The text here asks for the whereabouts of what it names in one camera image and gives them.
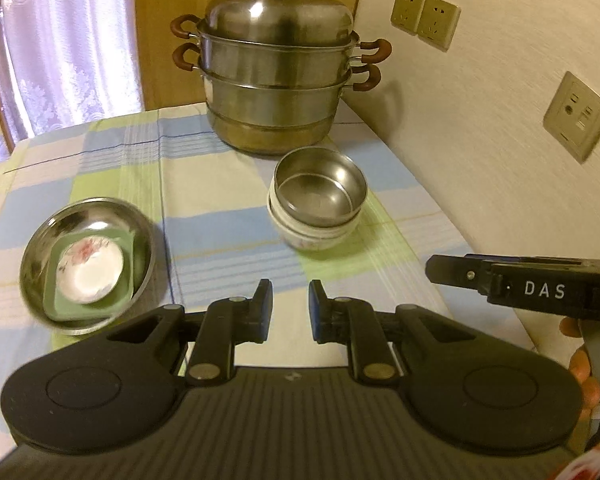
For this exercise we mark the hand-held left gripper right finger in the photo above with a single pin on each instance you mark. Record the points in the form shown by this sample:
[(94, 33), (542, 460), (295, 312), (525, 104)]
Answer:
[(314, 310)]

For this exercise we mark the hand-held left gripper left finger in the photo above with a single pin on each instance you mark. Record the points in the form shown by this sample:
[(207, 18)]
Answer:
[(266, 305)]

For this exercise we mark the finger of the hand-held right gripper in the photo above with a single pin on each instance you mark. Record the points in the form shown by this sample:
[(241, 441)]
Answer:
[(530, 259), (455, 272)]

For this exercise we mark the white floral ceramic bowl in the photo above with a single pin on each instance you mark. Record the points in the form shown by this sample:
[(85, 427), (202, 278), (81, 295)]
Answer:
[(320, 240)]

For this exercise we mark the white ribbed plastic bowl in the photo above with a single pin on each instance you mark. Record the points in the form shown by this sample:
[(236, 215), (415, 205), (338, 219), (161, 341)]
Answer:
[(276, 207)]

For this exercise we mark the steel bowl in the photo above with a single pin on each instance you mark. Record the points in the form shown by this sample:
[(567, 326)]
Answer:
[(320, 185)]

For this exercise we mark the small floral ceramic plate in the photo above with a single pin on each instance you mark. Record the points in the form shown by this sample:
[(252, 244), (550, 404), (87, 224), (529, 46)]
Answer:
[(90, 272)]

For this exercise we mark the green square plate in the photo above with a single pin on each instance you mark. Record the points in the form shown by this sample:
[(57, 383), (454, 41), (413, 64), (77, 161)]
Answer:
[(62, 312)]

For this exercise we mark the round steel plate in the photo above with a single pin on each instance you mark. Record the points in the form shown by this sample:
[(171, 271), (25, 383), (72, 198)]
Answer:
[(35, 260)]

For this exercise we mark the person's right hand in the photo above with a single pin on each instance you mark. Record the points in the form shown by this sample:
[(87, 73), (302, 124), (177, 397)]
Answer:
[(586, 377)]

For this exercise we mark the checked tablecloth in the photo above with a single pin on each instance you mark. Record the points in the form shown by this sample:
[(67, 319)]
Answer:
[(210, 200)]

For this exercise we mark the red patterned white clothing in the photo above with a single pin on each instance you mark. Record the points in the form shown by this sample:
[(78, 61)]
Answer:
[(587, 462)]

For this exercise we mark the steel steamer pot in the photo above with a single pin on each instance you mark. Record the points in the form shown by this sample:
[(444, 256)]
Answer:
[(275, 105)]

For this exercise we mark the steel pot lid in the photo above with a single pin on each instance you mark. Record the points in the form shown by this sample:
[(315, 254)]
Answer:
[(280, 15)]

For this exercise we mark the purple lace curtain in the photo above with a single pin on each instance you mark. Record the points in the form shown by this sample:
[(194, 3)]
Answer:
[(65, 45)]

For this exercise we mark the beige multi-port wall socket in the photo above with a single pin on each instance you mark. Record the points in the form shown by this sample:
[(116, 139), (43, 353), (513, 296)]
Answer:
[(577, 115)]

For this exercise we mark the beige wall power socket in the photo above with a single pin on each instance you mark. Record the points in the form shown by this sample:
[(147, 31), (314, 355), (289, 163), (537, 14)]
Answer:
[(438, 22), (407, 10)]

